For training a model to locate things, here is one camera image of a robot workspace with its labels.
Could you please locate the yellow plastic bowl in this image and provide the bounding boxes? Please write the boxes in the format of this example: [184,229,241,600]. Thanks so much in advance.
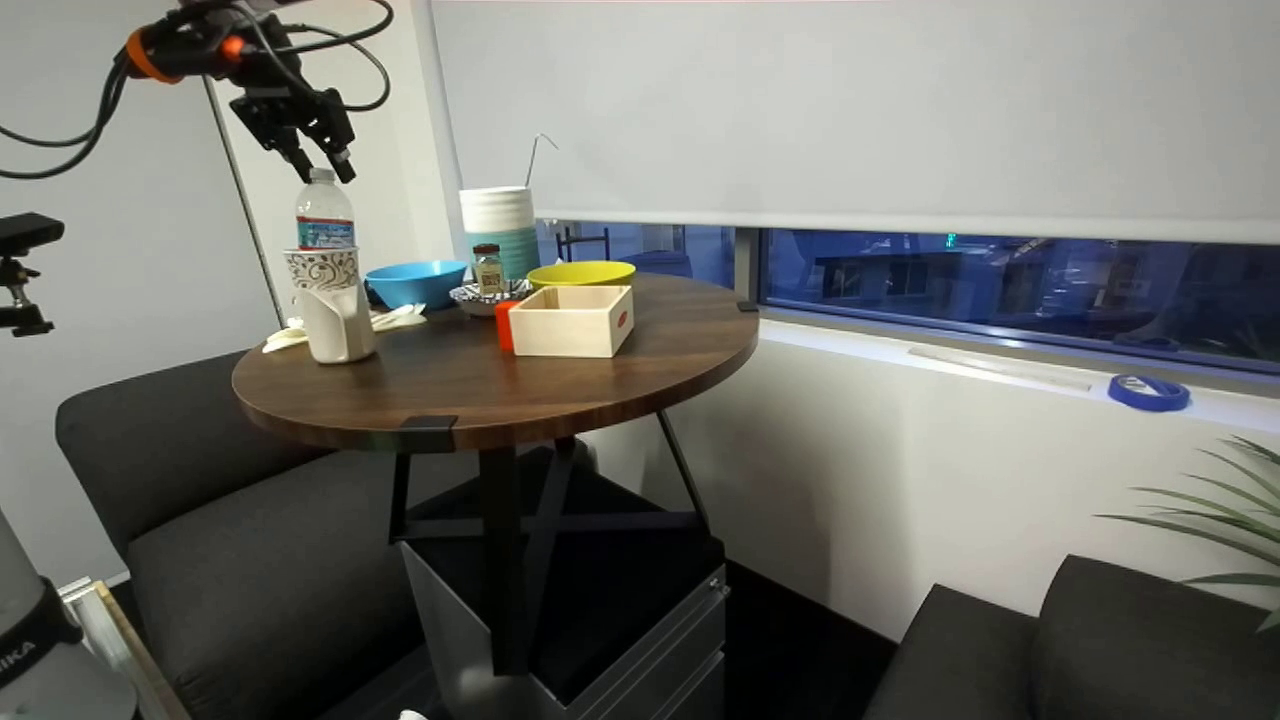
[526,260,635,289]

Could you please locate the white roller blind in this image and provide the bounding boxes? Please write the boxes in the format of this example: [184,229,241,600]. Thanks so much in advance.
[429,0,1280,243]

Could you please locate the grey metal bin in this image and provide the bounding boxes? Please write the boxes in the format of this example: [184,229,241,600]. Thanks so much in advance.
[399,471,727,720]

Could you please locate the blue tape roll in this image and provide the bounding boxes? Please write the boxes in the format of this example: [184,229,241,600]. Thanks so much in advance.
[1108,371,1190,414]

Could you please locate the light wooden box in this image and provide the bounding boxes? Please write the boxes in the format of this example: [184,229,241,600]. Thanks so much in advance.
[507,286,635,361]

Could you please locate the patterned small dish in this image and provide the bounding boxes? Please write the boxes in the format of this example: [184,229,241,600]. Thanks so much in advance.
[448,281,533,318]

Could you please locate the dark grey armchair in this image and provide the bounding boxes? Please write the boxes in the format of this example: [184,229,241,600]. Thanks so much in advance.
[862,556,1280,720]

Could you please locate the black robot arm orange ring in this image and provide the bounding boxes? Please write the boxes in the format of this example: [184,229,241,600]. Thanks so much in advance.
[0,0,399,184]

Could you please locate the white and teal canister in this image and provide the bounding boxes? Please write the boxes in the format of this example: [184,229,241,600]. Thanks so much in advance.
[461,184,540,286]

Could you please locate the dark grey sofa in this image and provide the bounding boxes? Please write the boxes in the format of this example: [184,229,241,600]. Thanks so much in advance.
[56,357,471,720]

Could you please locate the blue plastic bowl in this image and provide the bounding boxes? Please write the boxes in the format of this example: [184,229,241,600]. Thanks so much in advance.
[364,258,463,314]

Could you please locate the round dark wooden table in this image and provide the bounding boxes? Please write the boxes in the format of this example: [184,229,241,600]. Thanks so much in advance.
[230,272,758,677]

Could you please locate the green plant leaves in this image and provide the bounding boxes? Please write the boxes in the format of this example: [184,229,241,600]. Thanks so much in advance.
[1116,438,1280,592]

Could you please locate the black camera on stand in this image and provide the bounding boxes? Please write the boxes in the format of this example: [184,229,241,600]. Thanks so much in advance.
[0,212,65,337]

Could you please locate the clear plastic water bottle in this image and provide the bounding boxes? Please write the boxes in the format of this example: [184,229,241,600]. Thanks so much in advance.
[288,170,361,318]

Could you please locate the small glass spice jar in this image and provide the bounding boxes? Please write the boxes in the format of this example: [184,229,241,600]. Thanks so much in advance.
[471,243,502,294]

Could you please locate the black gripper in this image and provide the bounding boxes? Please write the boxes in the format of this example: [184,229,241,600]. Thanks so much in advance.
[230,52,354,184]

